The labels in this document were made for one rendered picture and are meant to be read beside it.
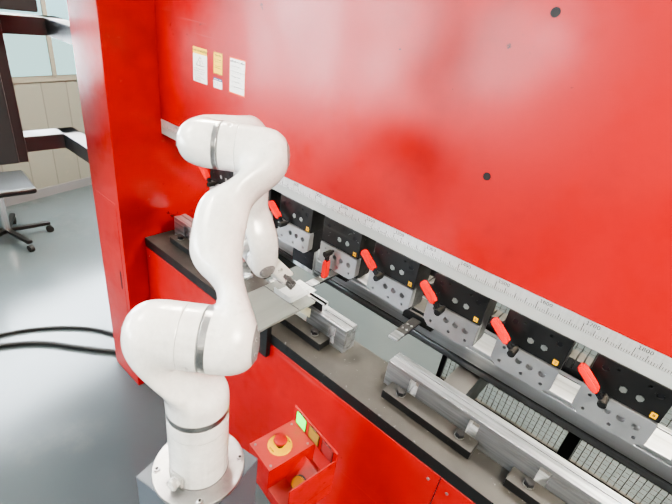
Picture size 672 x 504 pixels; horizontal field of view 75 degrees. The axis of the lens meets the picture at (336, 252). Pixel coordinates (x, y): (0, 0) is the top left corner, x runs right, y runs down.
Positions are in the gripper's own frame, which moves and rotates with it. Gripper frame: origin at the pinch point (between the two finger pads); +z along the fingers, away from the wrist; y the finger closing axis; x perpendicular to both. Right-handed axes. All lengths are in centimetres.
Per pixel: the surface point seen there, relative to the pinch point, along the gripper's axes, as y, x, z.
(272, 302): 0.0, 8.5, 1.5
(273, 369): -4.1, 26.8, 22.1
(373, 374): -37.8, 7.7, 18.5
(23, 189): 263, 42, 43
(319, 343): -18.0, 10.0, 12.7
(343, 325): -21.7, 0.5, 12.2
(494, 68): -49, -53, -56
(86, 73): 101, -19, -48
